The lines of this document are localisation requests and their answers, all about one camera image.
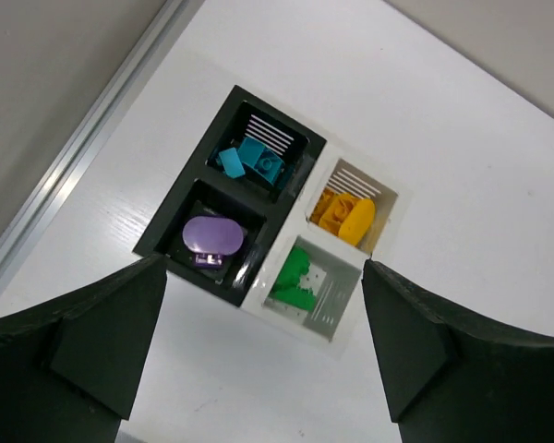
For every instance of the long yellow lego brick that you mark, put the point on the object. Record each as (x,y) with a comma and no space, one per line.
(321,206)

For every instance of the purple rounded lego brick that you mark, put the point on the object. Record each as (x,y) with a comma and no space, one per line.
(208,261)

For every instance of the black slotted container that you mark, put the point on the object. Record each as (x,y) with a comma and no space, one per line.
(260,207)

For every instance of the teal rectangular lego brick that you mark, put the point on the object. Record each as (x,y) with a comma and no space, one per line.
(261,160)

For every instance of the green rounded lego brick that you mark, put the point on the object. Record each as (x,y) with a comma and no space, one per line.
(295,296)

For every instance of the purple printed oval lego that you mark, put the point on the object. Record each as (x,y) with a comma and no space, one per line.
(213,235)

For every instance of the yellow half-round lego brick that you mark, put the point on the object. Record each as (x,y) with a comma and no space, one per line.
(337,211)

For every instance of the teal oval lego brick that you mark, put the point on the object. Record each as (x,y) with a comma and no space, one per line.
(231,163)

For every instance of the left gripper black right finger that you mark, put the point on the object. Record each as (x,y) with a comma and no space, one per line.
(452,375)

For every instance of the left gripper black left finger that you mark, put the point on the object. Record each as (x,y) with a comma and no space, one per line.
(70,367)

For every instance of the green square lego brick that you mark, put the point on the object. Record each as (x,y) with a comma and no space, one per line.
(295,266)

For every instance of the aluminium table rail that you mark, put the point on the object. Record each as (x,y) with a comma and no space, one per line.
(87,139)

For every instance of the yellow oval lego brick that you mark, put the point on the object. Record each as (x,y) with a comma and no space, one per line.
(357,223)

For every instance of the white slotted container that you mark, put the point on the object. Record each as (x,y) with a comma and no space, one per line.
(335,268)

